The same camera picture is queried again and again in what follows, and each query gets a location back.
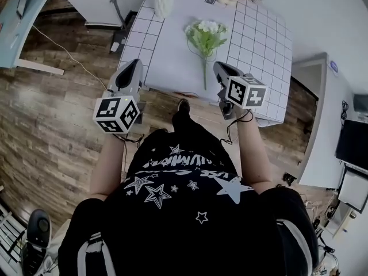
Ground dark phone on stand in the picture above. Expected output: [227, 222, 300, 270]
[16, 0, 34, 18]

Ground person's black shoe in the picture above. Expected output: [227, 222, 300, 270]
[177, 98, 190, 114]

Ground grey black floor stand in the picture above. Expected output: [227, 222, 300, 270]
[85, 0, 130, 30]

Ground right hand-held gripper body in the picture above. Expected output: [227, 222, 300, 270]
[217, 74, 267, 121]

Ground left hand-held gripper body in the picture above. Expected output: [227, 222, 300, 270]
[92, 80, 146, 134]

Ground thin white floor cable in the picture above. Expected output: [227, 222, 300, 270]
[30, 24, 112, 90]

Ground coiled black cable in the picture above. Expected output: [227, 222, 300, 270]
[341, 99, 349, 125]

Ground person's right forearm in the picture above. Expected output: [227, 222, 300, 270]
[235, 108, 274, 195]

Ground right hand-held gripper black cord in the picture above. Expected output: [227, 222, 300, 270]
[220, 109, 254, 145]

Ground light blue desk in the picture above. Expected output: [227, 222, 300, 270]
[0, 0, 64, 76]

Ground white green flowers bunch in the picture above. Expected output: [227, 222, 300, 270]
[183, 20, 228, 91]

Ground person's black star-print clothing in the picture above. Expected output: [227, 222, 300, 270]
[57, 108, 320, 276]

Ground person's left forearm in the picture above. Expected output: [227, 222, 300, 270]
[90, 132, 130, 201]

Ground white side desk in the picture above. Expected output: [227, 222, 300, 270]
[290, 52, 357, 189]

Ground white grid cloth table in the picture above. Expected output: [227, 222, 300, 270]
[117, 0, 293, 126]

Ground black box device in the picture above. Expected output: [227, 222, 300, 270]
[352, 93, 368, 112]

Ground black monitor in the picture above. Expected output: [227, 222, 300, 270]
[335, 118, 368, 171]

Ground left hand-held gripper black cord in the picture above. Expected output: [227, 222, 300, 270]
[113, 133, 146, 148]

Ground hand-held gripper black cord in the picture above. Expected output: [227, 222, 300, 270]
[220, 109, 254, 145]
[113, 133, 146, 148]

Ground white wire rack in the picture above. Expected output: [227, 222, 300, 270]
[0, 202, 26, 270]

